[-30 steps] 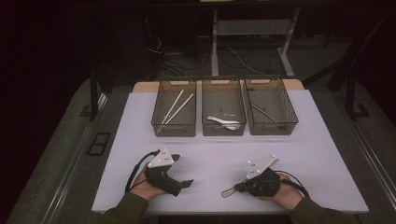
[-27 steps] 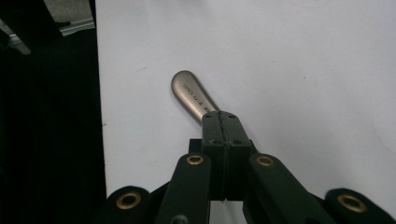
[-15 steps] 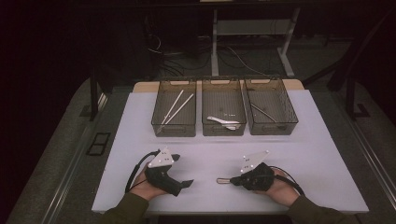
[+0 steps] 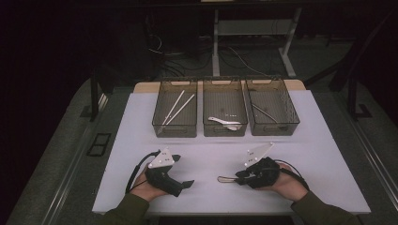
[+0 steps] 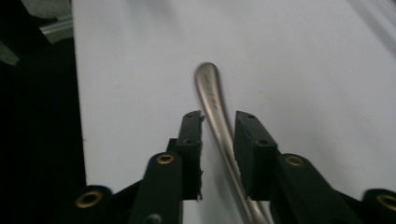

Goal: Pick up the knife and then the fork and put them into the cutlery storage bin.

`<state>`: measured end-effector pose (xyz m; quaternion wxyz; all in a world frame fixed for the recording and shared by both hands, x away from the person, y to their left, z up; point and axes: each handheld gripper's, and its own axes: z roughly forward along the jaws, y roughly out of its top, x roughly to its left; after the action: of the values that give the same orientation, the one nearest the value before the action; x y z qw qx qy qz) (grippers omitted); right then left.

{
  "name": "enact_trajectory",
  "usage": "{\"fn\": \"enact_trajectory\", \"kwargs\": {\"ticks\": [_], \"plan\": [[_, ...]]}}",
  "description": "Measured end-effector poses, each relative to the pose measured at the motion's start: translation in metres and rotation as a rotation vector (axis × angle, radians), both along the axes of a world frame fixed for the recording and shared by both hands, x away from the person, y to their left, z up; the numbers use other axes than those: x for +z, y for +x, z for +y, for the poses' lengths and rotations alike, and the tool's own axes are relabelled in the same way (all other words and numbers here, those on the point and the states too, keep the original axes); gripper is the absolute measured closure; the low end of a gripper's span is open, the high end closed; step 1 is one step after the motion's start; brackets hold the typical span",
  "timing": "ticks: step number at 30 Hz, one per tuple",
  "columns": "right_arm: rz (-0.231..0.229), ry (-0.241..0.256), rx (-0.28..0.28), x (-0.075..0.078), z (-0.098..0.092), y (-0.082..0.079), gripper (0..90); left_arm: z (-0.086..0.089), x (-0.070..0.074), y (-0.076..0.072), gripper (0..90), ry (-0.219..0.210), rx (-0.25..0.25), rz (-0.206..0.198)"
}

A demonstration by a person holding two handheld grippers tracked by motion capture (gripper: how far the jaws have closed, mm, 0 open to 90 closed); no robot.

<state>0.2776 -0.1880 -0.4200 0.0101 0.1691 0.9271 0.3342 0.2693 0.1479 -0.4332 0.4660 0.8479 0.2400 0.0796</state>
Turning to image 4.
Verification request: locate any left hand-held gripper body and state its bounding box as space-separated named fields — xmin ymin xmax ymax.
xmin=144 ymin=147 xmax=185 ymax=198

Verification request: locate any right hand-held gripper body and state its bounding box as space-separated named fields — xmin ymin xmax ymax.
xmin=242 ymin=142 xmax=282 ymax=189

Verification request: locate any translucent grey plastic bin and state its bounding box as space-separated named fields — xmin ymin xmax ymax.
xmin=202 ymin=77 xmax=249 ymax=138
xmin=151 ymin=78 xmax=199 ymax=139
xmin=243 ymin=76 xmax=300 ymax=137

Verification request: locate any white chopstick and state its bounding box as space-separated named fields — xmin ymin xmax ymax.
xmin=157 ymin=94 xmax=196 ymax=136
xmin=161 ymin=90 xmax=186 ymax=127

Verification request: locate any white ceramic soup spoon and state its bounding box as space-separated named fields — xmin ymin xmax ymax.
xmin=207 ymin=116 xmax=243 ymax=132

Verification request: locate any stainless steel fork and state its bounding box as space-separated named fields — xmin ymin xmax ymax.
xmin=252 ymin=103 xmax=280 ymax=124

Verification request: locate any person's left hand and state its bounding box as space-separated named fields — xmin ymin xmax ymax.
xmin=130 ymin=165 xmax=169 ymax=203

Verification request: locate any person's right hand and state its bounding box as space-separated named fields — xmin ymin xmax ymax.
xmin=258 ymin=162 xmax=310 ymax=203

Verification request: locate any white table cover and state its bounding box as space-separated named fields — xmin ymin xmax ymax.
xmin=92 ymin=89 xmax=372 ymax=216

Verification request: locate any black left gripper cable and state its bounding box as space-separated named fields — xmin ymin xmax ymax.
xmin=125 ymin=150 xmax=161 ymax=195

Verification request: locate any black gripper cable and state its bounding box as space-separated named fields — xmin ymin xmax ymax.
xmin=274 ymin=158 xmax=311 ymax=192
xmin=125 ymin=150 xmax=161 ymax=195

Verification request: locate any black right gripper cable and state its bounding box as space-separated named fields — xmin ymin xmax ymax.
xmin=274 ymin=158 xmax=311 ymax=192

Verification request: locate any bundle of black floor cables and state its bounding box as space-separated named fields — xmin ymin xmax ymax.
xmin=145 ymin=32 xmax=214 ymax=79

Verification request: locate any black metal stand post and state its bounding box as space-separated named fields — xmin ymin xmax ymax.
xmin=89 ymin=68 xmax=100 ymax=123
xmin=346 ymin=74 xmax=374 ymax=122

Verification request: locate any white floor cable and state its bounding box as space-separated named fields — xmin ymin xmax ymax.
xmin=227 ymin=46 xmax=268 ymax=77

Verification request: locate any white metal desk frame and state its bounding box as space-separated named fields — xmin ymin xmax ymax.
xmin=211 ymin=7 xmax=303 ymax=79

